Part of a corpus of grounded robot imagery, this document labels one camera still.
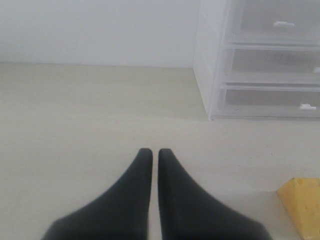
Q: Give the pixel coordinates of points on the white plastic drawer cabinet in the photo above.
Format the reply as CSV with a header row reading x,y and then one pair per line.
x,y
209,44

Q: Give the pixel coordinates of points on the clear bottom wide drawer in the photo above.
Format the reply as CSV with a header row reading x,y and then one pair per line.
x,y
267,100

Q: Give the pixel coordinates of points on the clear top left drawer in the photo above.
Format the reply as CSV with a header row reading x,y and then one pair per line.
x,y
273,22

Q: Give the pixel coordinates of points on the clear middle wide drawer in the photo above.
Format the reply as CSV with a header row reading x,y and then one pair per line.
x,y
270,65

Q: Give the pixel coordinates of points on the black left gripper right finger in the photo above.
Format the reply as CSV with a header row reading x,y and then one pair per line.
x,y
188,212

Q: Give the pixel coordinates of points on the clear wide drawer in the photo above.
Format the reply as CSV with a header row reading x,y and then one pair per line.
x,y
270,65
267,100

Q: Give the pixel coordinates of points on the yellow cheese wedge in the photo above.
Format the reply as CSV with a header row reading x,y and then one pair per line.
x,y
301,199

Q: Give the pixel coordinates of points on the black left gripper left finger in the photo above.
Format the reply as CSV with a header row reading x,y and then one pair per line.
x,y
120,213

